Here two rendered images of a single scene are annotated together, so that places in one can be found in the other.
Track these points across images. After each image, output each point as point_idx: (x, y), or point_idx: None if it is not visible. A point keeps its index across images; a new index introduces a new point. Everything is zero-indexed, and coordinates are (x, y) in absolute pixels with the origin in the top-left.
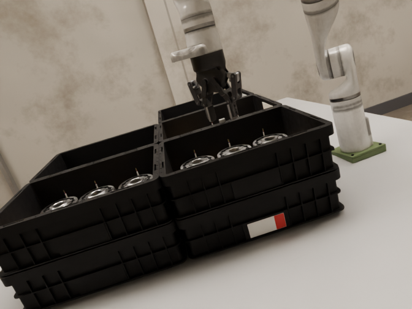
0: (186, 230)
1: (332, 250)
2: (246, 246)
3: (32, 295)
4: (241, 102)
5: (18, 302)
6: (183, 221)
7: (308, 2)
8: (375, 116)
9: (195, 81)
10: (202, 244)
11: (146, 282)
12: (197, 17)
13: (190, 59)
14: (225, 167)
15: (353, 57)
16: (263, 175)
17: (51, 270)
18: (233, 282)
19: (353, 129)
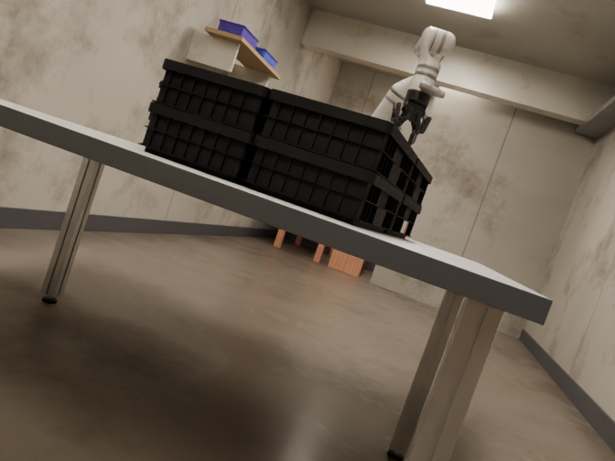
0: (397, 206)
1: (436, 250)
2: (397, 237)
3: (364, 204)
4: None
5: (318, 213)
6: (405, 197)
7: (402, 97)
8: None
9: (402, 104)
10: (393, 222)
11: (385, 234)
12: (437, 73)
13: (417, 91)
14: (422, 172)
15: None
16: (418, 190)
17: (383, 187)
18: (427, 248)
19: None
